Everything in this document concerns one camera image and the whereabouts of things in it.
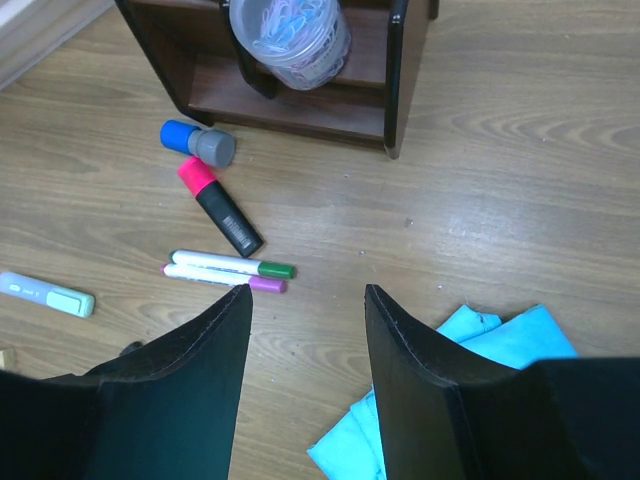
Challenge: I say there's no clear paperclip jar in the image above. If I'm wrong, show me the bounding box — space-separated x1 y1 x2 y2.
229 0 351 91

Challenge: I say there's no pink cap white marker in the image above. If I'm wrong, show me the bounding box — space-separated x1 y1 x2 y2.
162 263 287 294

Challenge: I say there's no pink black highlighter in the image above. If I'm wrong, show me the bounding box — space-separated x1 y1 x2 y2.
177 157 264 258

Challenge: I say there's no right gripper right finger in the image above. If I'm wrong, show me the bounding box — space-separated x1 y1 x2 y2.
365 285 639 479

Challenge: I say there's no green cap white marker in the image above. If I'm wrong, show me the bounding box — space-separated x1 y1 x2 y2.
169 250 297 280

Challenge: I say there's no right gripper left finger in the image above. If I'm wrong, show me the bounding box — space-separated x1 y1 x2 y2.
1 285 253 479

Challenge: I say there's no teal folded cloth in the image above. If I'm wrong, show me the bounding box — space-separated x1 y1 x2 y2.
306 303 580 480

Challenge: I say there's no brown wooden desk organizer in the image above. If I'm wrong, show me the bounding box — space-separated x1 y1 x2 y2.
118 1 439 158

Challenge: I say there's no mint green highlighter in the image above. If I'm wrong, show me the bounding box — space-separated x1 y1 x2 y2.
1 272 95 318

